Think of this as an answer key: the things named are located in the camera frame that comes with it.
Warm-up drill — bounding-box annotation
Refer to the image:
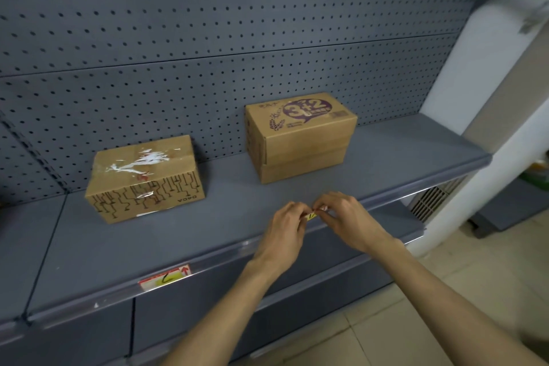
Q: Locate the person's right hand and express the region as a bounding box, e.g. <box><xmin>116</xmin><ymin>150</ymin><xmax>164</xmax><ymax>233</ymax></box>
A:
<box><xmin>312</xmin><ymin>192</ymin><xmax>406</xmax><ymax>257</ymax></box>

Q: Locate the person's left hand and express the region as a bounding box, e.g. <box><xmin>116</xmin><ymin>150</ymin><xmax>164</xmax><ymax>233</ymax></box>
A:
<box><xmin>250</xmin><ymin>201</ymin><xmax>308</xmax><ymax>276</ymax></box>

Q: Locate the person's left forearm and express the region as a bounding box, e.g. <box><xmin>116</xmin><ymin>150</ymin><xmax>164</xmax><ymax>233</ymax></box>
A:
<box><xmin>162</xmin><ymin>258</ymin><xmax>280</xmax><ymax>366</ymax></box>

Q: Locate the person's right forearm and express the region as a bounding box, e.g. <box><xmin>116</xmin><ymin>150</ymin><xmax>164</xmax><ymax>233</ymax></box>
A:
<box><xmin>368</xmin><ymin>239</ymin><xmax>549</xmax><ymax>366</ymax></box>

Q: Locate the purple-printed cardboard box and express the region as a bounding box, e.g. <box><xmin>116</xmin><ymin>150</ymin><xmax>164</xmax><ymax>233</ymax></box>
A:
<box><xmin>244</xmin><ymin>92</ymin><xmax>359</xmax><ymax>185</ymax></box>

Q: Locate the cardboard box with torn tape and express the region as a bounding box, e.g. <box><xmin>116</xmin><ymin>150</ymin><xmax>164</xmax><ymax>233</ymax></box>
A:
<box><xmin>84</xmin><ymin>134</ymin><xmax>206</xmax><ymax>225</ymax></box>

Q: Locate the white vent grille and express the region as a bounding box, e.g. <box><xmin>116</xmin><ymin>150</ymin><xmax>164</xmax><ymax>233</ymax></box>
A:
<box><xmin>407</xmin><ymin>174</ymin><xmax>468</xmax><ymax>223</ymax></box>

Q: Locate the grey pegboard back panel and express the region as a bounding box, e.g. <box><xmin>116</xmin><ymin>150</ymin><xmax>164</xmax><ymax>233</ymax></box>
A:
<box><xmin>0</xmin><ymin>110</ymin><xmax>69</xmax><ymax>208</ymax></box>
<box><xmin>0</xmin><ymin>0</ymin><xmax>505</xmax><ymax>197</ymax></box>

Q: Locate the grey slotted upright post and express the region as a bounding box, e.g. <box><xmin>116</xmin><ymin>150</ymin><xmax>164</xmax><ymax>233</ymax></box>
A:
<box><xmin>0</xmin><ymin>109</ymin><xmax>70</xmax><ymax>196</ymax></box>

